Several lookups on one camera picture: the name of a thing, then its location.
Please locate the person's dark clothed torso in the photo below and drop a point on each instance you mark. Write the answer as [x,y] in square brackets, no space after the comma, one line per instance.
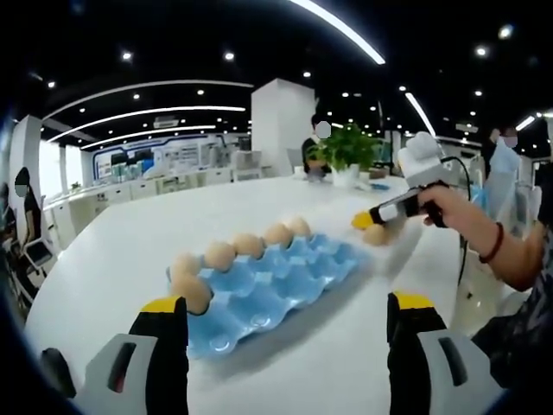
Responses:
[518,328]

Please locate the blue plastic object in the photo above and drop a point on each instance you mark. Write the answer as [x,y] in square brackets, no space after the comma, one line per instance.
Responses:
[380,187]

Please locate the row of white counters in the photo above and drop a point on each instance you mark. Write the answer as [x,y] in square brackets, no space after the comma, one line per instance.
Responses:
[142,188]

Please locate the group of brown eggs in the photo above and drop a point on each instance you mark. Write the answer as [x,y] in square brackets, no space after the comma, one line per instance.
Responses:
[220,255]

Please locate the person's right hand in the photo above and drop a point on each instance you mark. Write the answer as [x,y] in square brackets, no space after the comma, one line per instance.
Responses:
[462,216]

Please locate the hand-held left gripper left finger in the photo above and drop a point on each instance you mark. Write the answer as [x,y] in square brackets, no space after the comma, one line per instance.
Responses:
[147,372]

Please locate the green plant in white pot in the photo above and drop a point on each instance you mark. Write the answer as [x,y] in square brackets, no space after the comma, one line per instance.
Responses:
[350,147]

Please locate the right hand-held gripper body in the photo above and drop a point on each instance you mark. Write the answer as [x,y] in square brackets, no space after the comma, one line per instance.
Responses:
[425,168]

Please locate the grey object beside plant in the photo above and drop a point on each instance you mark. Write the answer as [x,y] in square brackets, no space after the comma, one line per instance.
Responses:
[319,177]

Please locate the blue egg tray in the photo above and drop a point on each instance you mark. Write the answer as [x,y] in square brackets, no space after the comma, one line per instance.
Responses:
[281,285]

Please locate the ceiling air conditioner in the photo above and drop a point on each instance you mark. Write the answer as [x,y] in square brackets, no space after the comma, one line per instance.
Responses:
[166,121]

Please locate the brown hen egg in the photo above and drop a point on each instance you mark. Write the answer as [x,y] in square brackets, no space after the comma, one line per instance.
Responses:
[375,237]

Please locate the white table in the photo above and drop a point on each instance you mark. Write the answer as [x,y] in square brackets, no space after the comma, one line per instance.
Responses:
[151,229]

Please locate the white mesh office chair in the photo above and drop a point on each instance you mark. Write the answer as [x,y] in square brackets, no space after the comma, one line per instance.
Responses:
[247,164]

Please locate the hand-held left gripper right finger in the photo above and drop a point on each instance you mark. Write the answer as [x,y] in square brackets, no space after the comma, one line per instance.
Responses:
[427,376]

